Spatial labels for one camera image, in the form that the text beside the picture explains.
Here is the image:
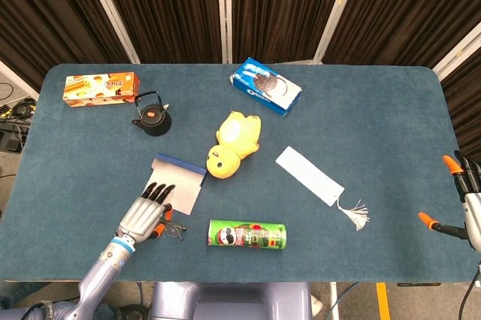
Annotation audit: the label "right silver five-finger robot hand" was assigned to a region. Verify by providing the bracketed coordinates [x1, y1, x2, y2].
[418, 149, 481, 254]

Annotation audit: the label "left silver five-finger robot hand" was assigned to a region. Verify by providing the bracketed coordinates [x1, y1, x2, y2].
[114, 182, 177, 245]

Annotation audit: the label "thin black-framed eyeglasses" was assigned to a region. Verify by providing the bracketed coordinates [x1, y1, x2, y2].
[159, 218, 188, 242]

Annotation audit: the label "blue grey folding glasses case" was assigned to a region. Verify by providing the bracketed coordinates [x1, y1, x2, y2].
[144, 152, 208, 216]

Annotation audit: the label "small black teapot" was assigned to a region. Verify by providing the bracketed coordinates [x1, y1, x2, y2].
[131, 90, 173, 137]

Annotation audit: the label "green Pringles can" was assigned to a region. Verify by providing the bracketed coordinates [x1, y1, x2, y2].
[207, 219, 288, 252]

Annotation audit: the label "grey robot torso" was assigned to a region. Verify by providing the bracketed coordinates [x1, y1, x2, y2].
[150, 281, 313, 320]

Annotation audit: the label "yellow floor tape strip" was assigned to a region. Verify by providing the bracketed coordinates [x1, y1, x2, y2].
[376, 282, 390, 320]

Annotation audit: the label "yellow duck plush toy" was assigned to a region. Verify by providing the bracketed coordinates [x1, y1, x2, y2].
[205, 110, 262, 180]

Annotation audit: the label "orange biscuit box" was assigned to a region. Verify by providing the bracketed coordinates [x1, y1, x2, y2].
[62, 71, 141, 108]

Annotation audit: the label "blue felt tablecloth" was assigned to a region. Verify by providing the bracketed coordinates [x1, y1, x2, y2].
[0, 63, 481, 283]

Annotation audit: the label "black floor power box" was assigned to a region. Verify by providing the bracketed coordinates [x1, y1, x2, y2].
[0, 124, 29, 153]

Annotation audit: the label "white table leg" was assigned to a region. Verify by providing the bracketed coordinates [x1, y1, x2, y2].
[328, 281, 340, 320]

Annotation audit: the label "white bookmark with tassel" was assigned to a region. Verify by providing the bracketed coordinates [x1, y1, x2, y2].
[275, 146, 370, 231]

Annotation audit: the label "blue Oreo cookie box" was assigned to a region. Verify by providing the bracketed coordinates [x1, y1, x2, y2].
[229, 56, 303, 117]

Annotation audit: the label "brown fabric divider panel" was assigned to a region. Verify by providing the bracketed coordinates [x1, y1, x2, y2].
[322, 0, 481, 80]
[224, 0, 365, 65]
[0, 0, 141, 92]
[93, 0, 228, 65]

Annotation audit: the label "thin black cable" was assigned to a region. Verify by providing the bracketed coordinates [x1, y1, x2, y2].
[458, 259, 481, 320]

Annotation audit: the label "thin blue cable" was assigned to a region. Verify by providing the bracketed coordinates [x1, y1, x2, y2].
[335, 281, 362, 320]

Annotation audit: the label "yellow black cable bundle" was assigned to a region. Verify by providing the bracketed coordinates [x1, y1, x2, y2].
[0, 96, 38, 125]

